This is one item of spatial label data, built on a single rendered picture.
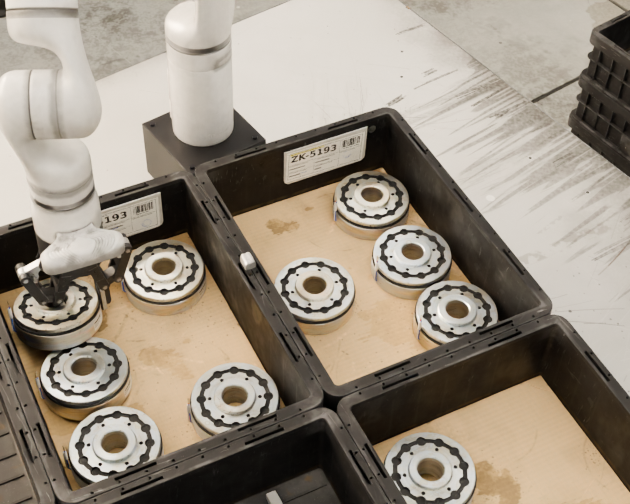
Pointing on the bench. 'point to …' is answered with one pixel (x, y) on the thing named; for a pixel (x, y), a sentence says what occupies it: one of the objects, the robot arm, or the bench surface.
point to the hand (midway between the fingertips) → (81, 301)
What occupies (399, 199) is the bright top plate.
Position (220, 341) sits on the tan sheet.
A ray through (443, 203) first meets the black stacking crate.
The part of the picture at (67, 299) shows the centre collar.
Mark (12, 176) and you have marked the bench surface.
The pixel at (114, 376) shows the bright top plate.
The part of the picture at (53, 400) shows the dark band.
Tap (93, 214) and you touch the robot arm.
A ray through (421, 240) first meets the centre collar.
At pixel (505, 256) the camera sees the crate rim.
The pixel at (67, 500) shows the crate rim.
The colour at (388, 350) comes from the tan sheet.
